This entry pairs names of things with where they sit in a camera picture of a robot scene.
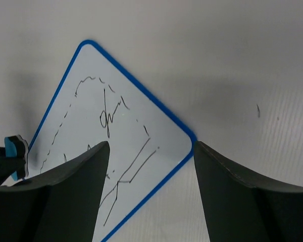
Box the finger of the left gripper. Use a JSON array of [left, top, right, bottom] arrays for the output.
[[0, 147, 25, 185]]

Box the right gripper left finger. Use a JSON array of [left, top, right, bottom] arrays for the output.
[[0, 141, 110, 241]]

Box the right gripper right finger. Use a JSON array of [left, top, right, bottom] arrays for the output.
[[194, 141, 303, 241]]

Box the blue foam whiteboard eraser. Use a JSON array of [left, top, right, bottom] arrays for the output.
[[4, 135, 29, 181]]

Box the blue-framed small whiteboard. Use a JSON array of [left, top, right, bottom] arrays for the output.
[[28, 40, 196, 241]]

